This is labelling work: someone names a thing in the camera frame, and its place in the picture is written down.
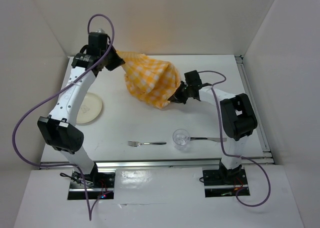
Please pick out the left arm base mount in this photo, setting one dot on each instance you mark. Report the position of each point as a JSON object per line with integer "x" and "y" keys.
{"x": 102, "y": 188}

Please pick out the silver fork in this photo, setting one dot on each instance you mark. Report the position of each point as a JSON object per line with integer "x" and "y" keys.
{"x": 138, "y": 144}

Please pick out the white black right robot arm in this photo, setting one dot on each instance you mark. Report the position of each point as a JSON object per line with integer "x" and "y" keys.
{"x": 236, "y": 119}

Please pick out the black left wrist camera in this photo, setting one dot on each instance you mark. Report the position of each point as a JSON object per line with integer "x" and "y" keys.
{"x": 97, "y": 42}

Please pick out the yellow white checkered cloth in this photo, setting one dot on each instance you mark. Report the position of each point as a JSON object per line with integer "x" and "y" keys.
{"x": 150, "y": 80}

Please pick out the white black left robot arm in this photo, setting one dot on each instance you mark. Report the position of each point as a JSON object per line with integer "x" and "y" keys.
{"x": 59, "y": 127}

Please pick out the aluminium front rail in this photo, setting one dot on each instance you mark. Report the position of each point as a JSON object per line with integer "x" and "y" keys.
{"x": 157, "y": 163}

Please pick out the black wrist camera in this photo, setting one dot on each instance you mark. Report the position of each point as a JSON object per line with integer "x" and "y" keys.
{"x": 97, "y": 42}
{"x": 192, "y": 78}

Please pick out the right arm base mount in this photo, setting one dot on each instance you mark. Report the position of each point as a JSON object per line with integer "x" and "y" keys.
{"x": 217, "y": 185}

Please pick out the cream round plate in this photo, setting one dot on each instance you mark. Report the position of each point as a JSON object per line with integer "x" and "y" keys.
{"x": 90, "y": 108}

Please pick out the aluminium right side rail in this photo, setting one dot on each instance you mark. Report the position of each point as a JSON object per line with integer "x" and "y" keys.
{"x": 267, "y": 157}

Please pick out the silver table knife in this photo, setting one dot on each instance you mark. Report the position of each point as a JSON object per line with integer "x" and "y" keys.
{"x": 209, "y": 139}

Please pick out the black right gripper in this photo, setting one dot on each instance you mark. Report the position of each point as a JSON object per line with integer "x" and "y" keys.
{"x": 178, "y": 97}

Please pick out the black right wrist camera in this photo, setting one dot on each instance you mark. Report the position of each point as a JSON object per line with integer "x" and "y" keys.
{"x": 192, "y": 78}

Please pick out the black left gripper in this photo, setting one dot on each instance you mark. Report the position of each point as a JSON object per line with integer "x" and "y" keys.
{"x": 117, "y": 61}

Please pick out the aluminium rail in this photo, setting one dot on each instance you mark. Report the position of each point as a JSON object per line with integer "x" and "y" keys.
{"x": 267, "y": 157}
{"x": 157, "y": 163}

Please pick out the clear plastic cup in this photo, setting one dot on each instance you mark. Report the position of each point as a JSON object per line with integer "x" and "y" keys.
{"x": 181, "y": 139}

